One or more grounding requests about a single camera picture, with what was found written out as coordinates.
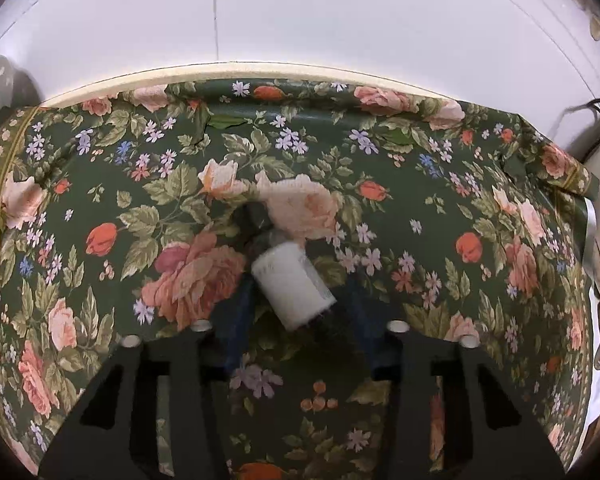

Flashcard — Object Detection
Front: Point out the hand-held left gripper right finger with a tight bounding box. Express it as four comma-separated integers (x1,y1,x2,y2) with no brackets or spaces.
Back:
337,280,566,480

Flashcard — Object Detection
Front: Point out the plastic bottle with white label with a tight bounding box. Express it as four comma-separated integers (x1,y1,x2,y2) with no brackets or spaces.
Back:
230,200,339,332

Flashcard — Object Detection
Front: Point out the white table liner sheet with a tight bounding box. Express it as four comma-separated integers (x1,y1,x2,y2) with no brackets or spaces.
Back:
582,196,598,262

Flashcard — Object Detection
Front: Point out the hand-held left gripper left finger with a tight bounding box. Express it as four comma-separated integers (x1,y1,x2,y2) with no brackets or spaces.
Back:
37,280,258,480

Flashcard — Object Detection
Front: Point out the green floral tablecloth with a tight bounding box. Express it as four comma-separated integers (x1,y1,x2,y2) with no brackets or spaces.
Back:
0,77,600,480

